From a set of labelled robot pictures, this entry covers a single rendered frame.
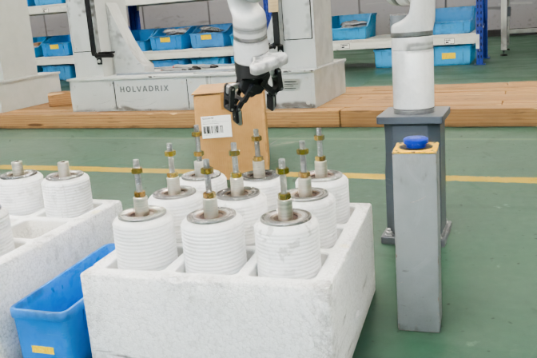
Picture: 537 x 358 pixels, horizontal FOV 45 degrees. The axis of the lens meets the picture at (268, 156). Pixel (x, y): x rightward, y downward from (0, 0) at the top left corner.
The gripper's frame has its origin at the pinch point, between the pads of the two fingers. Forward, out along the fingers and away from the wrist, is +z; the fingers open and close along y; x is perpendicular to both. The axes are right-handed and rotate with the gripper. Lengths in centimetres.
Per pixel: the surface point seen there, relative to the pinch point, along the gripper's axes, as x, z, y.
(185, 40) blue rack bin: -413, 197, -215
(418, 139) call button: 46.8, -17.6, 1.2
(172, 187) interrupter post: 20.4, -8.3, 32.8
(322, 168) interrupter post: 32.7, -7.8, 9.1
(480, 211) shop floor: 31, 35, -48
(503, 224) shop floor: 41, 30, -43
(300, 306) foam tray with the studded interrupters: 55, -8, 33
